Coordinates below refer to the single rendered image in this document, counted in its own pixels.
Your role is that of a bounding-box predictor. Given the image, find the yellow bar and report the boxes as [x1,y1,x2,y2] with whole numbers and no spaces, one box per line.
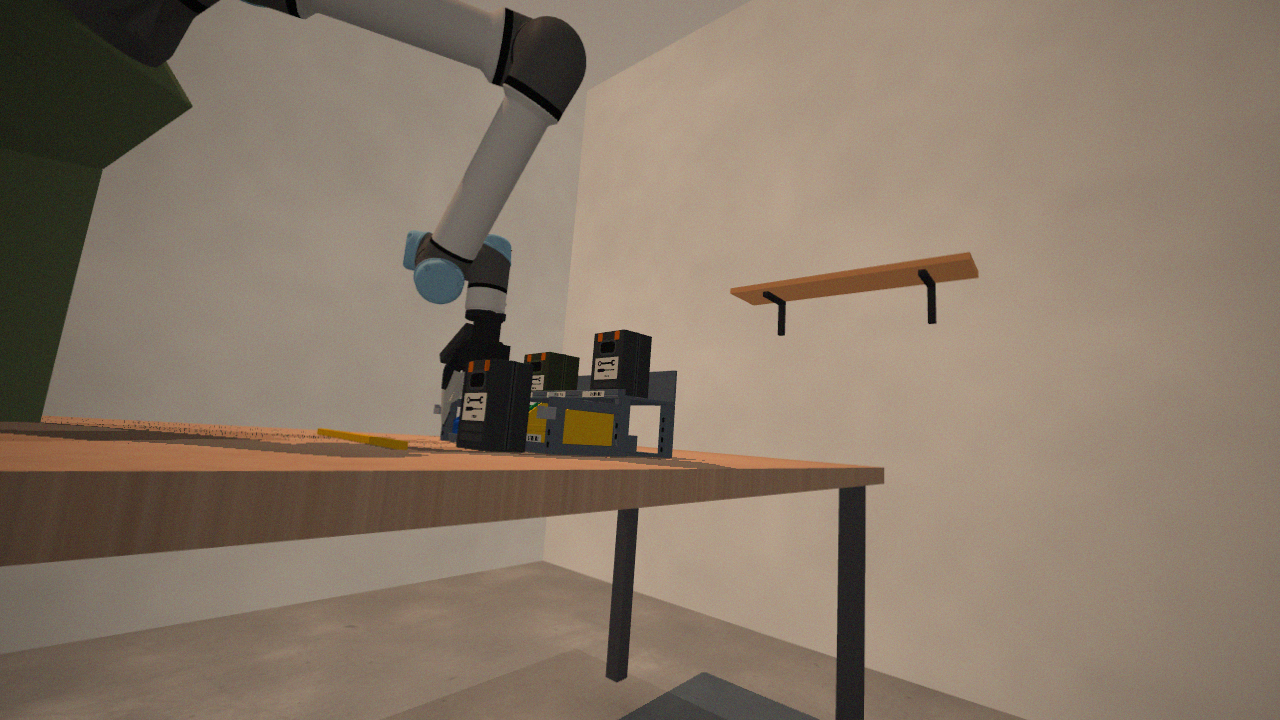
[317,428,408,450]

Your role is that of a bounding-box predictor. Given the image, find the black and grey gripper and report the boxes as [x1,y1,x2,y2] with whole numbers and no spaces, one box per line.
[442,309,511,425]

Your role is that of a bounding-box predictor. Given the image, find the grey metal shelf rack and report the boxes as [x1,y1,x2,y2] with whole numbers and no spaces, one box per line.
[440,370,677,457]

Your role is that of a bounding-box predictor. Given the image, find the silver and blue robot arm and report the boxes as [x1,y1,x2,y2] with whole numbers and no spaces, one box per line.
[58,0,586,314]

